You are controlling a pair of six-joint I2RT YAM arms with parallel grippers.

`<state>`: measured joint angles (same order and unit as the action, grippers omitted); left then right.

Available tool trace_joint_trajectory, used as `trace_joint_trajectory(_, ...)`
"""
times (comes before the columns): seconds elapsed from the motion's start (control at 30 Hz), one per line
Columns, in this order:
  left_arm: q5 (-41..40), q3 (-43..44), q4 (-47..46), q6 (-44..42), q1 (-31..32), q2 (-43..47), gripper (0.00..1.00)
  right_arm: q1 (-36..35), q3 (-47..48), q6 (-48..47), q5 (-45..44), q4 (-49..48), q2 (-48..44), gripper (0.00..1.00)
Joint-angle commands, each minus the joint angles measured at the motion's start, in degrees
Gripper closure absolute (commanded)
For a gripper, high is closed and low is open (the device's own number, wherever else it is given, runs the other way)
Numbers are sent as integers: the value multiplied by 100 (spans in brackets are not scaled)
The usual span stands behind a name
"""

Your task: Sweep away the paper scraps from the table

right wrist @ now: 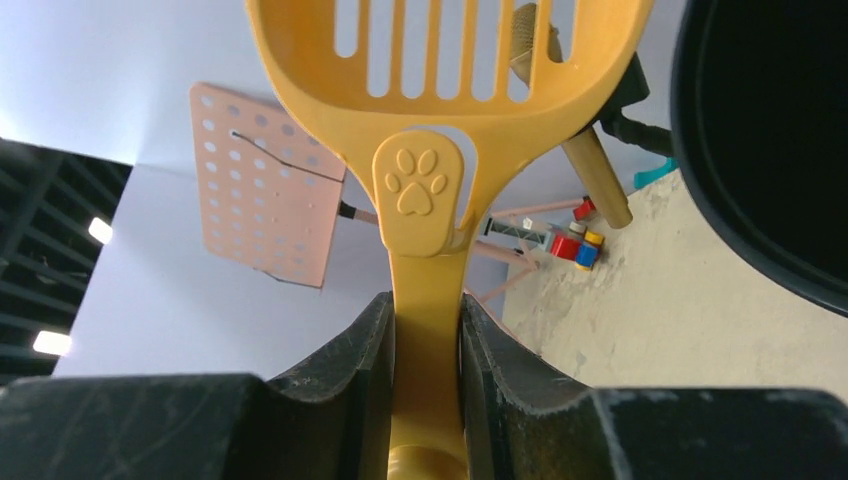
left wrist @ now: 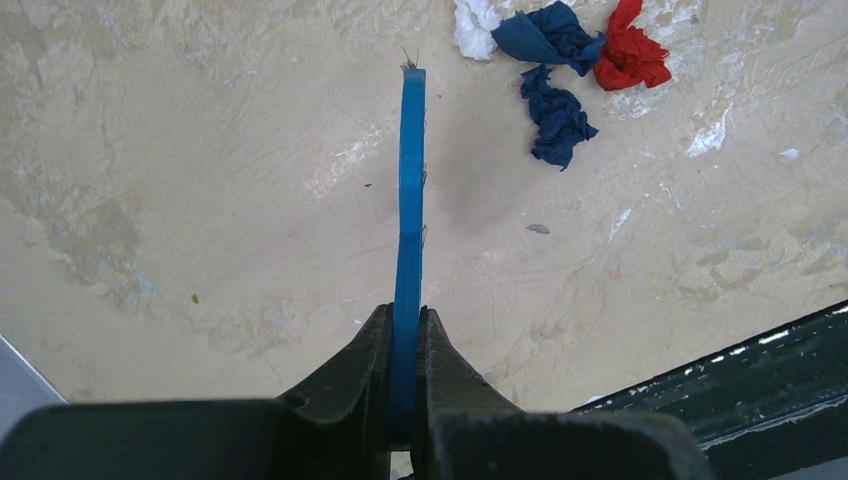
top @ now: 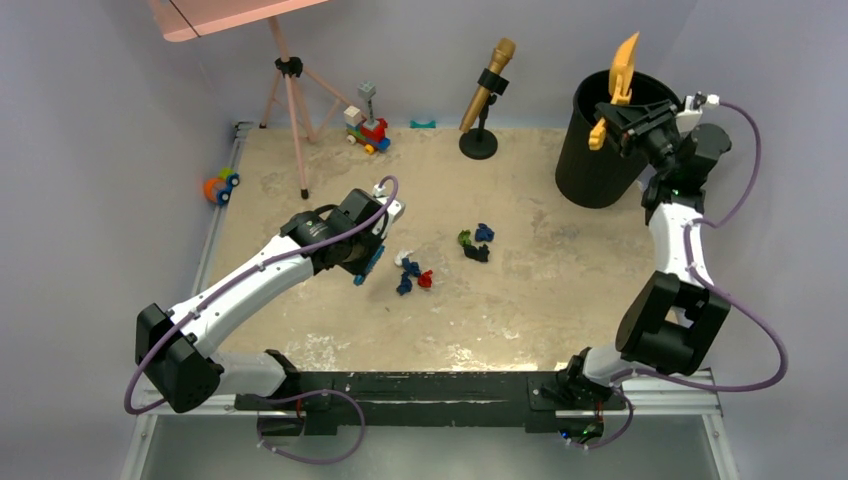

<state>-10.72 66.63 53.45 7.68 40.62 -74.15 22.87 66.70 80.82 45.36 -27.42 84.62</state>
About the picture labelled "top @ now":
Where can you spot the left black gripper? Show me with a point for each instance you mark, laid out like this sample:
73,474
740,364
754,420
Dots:
374,242

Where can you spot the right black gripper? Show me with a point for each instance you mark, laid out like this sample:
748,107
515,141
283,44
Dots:
631,119

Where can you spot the yellow slotted plastic scoop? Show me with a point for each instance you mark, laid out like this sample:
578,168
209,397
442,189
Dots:
620,77

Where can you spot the blue hand brush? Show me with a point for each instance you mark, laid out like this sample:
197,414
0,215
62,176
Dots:
363,269

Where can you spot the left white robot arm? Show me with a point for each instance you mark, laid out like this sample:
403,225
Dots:
177,348

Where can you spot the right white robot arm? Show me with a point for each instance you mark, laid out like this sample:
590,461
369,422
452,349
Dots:
673,321

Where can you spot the black waste bin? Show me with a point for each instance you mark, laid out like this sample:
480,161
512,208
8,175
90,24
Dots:
589,178

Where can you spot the toy block train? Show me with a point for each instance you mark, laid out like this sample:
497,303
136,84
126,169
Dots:
362,126

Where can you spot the dark blue scrap left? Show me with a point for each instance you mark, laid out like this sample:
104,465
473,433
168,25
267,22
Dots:
411,267

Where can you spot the dark blue scrap middle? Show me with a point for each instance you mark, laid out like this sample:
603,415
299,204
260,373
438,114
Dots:
405,286

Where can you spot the red paper scrap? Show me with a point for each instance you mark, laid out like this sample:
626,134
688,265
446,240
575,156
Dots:
425,279

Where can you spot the teal small block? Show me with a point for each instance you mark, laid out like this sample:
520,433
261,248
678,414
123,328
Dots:
421,124

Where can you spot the green paper scrap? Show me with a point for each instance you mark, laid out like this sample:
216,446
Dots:
464,238

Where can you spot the pink tripod stand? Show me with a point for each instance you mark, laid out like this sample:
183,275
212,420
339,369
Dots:
180,21

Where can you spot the dark blue scrap by scoop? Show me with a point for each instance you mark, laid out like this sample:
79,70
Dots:
484,233

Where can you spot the black paper scrap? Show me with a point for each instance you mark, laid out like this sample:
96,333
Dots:
477,253

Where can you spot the gold microphone on stand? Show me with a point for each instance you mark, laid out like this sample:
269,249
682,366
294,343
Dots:
476,141

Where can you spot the orange green toy wheel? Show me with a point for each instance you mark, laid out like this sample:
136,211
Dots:
218,190

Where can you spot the black base bar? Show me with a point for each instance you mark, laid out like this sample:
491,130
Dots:
319,403

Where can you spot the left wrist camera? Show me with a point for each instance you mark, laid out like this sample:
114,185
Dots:
395,210

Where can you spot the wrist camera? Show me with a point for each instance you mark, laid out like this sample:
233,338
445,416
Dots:
692,110
395,210

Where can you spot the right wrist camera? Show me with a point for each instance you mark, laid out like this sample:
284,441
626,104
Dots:
692,110

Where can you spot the aluminium frame rail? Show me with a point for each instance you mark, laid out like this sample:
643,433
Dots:
146,424

